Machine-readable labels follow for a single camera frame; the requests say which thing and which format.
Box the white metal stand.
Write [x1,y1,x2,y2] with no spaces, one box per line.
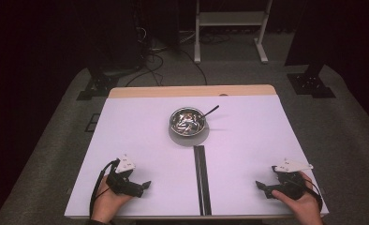
[193,0,273,65]

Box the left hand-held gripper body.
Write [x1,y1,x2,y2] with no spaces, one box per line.
[106,153,136,197]

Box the black floor cable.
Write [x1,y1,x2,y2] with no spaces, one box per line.
[125,52,165,87]
[180,48,209,86]

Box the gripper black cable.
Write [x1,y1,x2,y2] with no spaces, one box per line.
[89,158,121,219]
[303,178,325,213]

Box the black stand base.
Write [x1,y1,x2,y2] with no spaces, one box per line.
[286,64,336,99]
[76,67,121,101]

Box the bundle of black cables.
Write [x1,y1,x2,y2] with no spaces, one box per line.
[200,32,231,45]

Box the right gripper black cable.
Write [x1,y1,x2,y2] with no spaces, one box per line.
[303,178,325,213]

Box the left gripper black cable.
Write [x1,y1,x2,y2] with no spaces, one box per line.
[89,158,121,219]

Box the metal bowl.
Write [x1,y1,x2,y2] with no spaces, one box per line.
[169,106,207,138]

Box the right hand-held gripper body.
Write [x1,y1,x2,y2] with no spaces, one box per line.
[272,157,314,201]

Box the person's right hand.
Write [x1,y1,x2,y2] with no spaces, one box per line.
[271,171,324,225]

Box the white table mat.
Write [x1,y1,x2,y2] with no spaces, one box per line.
[64,95,330,218]

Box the person's left hand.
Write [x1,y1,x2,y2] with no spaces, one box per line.
[91,177,134,224]

